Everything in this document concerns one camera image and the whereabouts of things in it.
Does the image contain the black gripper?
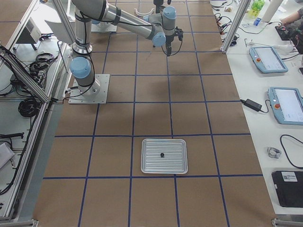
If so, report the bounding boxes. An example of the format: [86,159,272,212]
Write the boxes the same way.
[165,35,173,56]

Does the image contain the ribbed silver metal tray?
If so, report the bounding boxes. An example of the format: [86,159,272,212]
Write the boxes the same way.
[141,139,188,175]

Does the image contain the black power adapter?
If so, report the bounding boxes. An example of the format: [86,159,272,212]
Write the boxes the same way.
[241,99,262,112]

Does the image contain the blue teach pendant far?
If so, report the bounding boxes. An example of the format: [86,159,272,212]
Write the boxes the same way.
[249,46,288,74]

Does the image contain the blue teach pendant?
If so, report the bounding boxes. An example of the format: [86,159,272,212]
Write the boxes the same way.
[249,46,288,74]
[268,87,303,125]

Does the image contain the green plastic bottle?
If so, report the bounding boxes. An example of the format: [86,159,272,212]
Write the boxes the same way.
[248,0,265,18]

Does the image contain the blue teach pendant near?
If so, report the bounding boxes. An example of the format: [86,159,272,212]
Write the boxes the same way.
[268,87,303,125]

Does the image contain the white curved plastic bracket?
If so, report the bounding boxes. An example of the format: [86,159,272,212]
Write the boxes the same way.
[134,8,156,17]

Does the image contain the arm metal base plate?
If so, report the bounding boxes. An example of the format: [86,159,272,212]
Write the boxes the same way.
[91,22,117,33]
[68,74,110,105]

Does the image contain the aluminium frame post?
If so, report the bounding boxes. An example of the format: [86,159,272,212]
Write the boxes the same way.
[221,0,250,53]

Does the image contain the coiled black cables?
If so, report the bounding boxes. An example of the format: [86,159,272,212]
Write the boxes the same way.
[18,96,41,118]

